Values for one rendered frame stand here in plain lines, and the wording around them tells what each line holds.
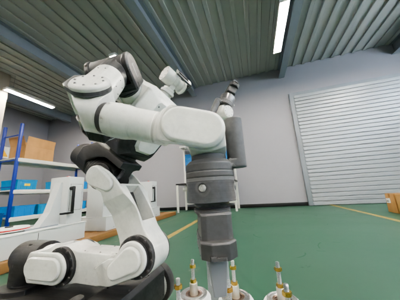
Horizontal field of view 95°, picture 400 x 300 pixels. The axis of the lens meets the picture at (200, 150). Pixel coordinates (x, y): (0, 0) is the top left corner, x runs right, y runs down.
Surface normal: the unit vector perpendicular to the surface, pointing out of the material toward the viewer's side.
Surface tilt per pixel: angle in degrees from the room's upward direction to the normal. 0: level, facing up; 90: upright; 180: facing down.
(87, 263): 90
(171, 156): 90
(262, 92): 90
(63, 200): 90
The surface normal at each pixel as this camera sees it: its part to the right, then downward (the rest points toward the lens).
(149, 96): 0.30, 0.08
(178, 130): -0.07, -0.21
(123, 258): -0.29, -0.19
